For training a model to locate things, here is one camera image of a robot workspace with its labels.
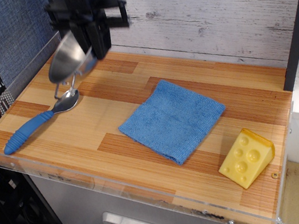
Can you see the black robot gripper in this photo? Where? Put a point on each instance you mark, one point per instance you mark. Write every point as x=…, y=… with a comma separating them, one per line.
x=96, y=15

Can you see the blue folded cloth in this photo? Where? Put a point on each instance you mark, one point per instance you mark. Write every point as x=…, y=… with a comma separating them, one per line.
x=173, y=121

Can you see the yellow toy cheese wedge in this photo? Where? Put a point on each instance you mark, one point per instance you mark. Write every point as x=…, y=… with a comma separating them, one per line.
x=247, y=158

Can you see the small stainless steel pot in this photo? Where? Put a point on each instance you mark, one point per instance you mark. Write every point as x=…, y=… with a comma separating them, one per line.
x=70, y=59

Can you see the spoon with blue handle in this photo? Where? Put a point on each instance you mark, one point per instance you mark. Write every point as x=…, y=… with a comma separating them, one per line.
x=65, y=103

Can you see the clear acrylic table guard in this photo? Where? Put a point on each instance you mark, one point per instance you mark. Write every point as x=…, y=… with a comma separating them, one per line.
x=88, y=172

